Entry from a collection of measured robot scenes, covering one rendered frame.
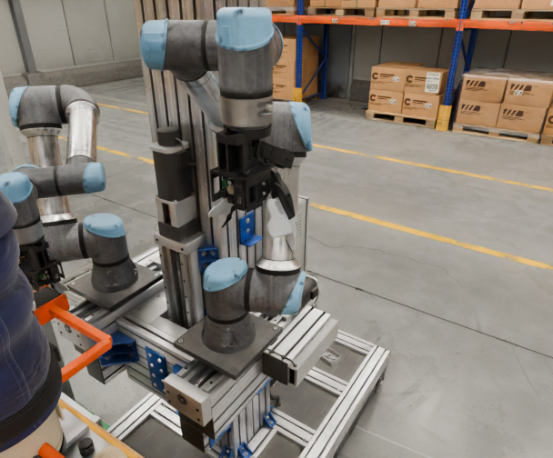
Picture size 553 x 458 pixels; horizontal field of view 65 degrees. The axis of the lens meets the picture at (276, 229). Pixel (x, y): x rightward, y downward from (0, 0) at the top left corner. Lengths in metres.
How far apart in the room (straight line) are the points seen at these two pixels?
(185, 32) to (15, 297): 0.47
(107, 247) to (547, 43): 7.94
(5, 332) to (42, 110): 0.88
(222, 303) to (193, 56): 0.64
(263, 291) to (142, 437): 1.21
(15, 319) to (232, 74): 0.47
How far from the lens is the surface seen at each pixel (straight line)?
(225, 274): 1.12
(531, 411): 2.77
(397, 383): 2.64
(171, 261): 1.40
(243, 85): 0.61
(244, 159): 0.64
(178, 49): 0.74
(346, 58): 9.51
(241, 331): 1.21
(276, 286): 1.10
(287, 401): 2.21
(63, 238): 1.47
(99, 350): 1.09
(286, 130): 1.04
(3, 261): 0.72
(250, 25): 0.61
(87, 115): 1.40
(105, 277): 1.51
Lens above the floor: 1.89
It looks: 28 degrees down
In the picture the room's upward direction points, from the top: straight up
